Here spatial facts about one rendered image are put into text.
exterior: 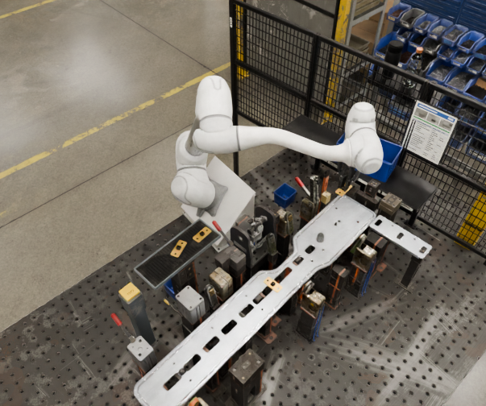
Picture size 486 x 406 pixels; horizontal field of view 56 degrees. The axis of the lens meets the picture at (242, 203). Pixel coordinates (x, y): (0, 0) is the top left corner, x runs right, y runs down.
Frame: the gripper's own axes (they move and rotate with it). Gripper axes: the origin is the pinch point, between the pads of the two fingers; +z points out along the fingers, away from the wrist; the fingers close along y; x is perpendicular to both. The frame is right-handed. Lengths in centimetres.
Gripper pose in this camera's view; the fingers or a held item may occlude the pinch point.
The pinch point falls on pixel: (345, 183)
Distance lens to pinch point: 205.9
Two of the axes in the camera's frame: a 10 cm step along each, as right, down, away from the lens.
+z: 0.0, 6.6, 7.5
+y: 7.3, 5.1, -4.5
